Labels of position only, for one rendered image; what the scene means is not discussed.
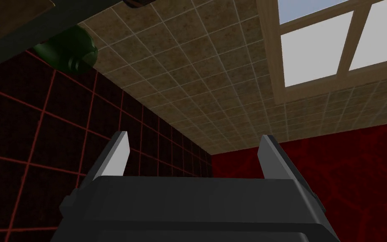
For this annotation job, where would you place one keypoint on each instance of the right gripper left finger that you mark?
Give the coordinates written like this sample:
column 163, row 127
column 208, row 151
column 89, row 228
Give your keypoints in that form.
column 115, row 159

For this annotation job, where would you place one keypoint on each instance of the wooden framed window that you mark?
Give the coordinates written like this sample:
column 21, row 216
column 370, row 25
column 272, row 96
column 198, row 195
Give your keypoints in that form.
column 314, row 57

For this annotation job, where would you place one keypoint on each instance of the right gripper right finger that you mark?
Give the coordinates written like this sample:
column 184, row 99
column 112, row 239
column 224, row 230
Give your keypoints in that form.
column 274, row 161

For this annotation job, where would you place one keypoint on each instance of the dark green round bottle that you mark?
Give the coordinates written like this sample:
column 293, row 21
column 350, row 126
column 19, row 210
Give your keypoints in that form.
column 69, row 52

